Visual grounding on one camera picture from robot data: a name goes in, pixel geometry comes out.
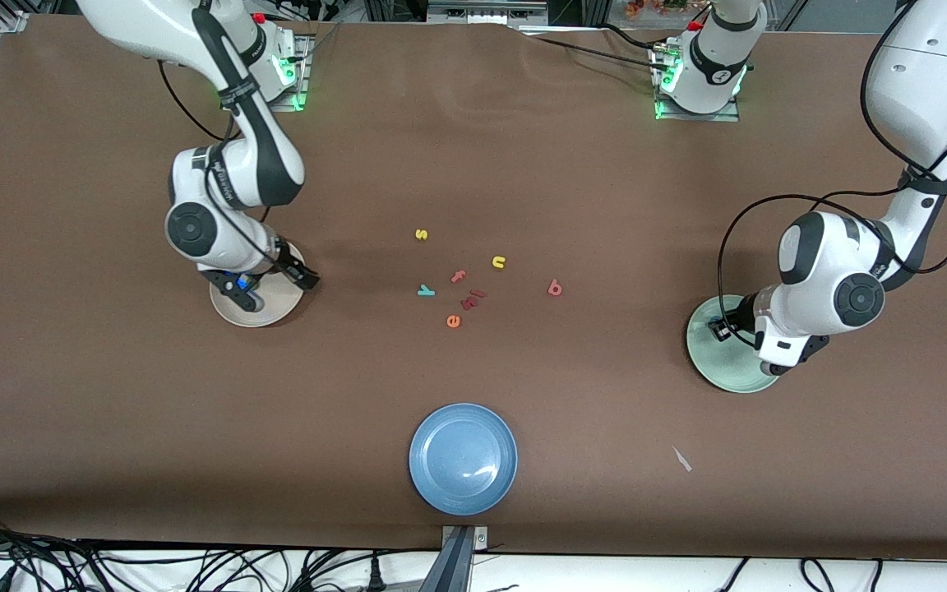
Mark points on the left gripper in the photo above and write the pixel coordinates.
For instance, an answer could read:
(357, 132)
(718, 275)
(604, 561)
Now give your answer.
(741, 313)

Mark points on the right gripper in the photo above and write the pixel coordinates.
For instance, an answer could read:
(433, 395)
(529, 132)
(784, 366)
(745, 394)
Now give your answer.
(287, 261)

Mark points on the teal letter y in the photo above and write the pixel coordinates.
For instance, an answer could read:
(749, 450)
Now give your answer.
(426, 289)

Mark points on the pink letter b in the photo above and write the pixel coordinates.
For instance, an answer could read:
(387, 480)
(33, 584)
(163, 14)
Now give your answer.
(555, 287)

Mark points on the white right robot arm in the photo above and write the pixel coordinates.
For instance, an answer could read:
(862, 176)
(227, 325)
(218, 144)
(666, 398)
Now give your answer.
(136, 25)

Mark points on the beige brown plate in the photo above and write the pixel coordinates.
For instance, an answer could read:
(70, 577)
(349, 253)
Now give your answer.
(276, 308)

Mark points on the light green plate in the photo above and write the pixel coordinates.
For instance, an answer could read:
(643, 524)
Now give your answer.
(728, 370)

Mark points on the small white paper scrap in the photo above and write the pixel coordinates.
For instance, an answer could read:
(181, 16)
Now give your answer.
(681, 459)

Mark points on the brown paper table cover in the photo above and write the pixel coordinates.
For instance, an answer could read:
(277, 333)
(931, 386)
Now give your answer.
(112, 411)

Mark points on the blue plate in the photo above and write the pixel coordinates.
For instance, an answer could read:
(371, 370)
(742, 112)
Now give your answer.
(461, 460)

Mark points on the orange decoration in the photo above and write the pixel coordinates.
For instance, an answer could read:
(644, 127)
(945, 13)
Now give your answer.
(654, 8)

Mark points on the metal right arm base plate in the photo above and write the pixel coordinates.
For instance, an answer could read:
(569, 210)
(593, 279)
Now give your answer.
(303, 66)

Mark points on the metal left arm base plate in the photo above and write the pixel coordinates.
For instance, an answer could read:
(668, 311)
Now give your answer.
(728, 116)

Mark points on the grey metal frame equipment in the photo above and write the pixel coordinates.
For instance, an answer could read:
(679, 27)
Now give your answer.
(482, 12)

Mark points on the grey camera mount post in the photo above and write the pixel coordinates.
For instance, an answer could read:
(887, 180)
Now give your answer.
(457, 567)

